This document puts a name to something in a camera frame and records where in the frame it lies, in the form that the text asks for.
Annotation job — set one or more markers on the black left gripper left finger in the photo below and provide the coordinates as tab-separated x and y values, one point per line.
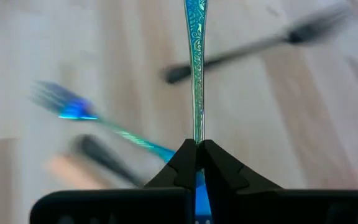
120	207

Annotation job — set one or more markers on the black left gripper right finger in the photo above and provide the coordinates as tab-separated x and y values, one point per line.
275	207

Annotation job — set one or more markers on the black metal fork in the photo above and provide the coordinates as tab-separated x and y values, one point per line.
104	157
300	32

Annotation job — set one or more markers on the iridescent blue metal fork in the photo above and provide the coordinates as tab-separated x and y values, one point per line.
196	62
73	109

